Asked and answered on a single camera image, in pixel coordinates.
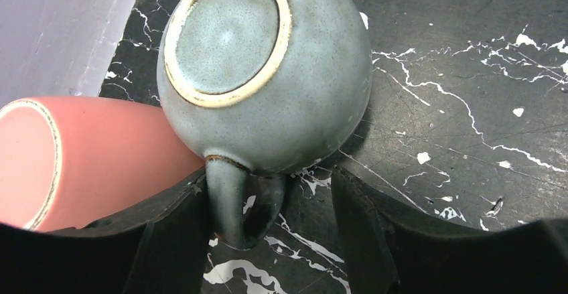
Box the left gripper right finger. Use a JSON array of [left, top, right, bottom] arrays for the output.
[[332, 168, 567, 293]]

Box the grey upside-down mug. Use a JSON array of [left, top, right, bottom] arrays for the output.
[[156, 0, 372, 250]]

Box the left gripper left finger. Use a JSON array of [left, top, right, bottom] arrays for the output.
[[1, 169, 211, 293]]

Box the pink upside-down mug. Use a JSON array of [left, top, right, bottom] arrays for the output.
[[1, 96, 204, 232]]

